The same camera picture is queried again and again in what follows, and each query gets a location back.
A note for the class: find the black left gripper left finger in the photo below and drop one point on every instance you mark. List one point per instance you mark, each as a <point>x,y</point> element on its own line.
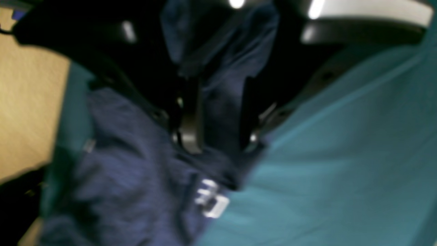
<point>121,43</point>

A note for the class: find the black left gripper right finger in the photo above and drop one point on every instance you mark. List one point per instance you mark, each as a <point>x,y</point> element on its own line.
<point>316,42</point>

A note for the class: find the blue-grey T-shirt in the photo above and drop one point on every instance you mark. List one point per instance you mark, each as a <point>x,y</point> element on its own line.
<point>117,178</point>

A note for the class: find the teal table cloth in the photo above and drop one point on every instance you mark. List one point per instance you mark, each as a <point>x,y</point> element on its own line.
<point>355,166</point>

